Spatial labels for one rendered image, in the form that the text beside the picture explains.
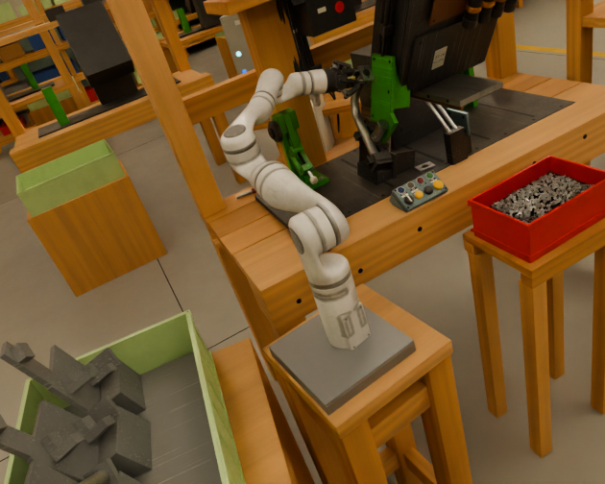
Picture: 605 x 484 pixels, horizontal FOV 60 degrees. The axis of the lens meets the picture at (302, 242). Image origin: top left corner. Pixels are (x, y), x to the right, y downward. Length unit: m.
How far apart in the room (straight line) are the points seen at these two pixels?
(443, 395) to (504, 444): 0.81
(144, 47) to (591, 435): 1.92
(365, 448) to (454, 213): 0.78
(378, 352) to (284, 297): 0.39
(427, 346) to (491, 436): 0.94
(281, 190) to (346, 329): 0.33
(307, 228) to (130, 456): 0.58
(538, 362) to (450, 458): 0.41
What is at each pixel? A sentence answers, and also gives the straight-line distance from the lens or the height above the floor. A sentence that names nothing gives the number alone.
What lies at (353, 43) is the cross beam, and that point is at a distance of 2.12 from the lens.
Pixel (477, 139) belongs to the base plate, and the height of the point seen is 0.90.
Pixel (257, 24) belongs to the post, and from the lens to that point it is 1.86.
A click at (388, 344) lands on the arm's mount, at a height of 0.88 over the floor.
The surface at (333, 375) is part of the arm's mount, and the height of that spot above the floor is 0.88.
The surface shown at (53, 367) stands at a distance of 1.26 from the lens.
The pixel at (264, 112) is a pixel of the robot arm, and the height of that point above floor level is 1.28.
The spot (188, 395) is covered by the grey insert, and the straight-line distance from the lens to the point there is 1.29.
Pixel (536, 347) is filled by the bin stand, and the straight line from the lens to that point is 1.63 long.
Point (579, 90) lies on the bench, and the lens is 2.25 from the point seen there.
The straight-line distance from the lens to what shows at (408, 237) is 1.57.
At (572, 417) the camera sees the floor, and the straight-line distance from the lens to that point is 2.14.
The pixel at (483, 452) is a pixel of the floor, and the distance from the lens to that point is 2.04.
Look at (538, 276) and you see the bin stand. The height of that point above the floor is 0.77.
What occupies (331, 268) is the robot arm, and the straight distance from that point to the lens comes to 1.05.
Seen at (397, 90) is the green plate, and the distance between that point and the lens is 1.70.
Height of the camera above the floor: 1.69
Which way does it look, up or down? 31 degrees down
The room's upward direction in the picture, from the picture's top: 18 degrees counter-clockwise
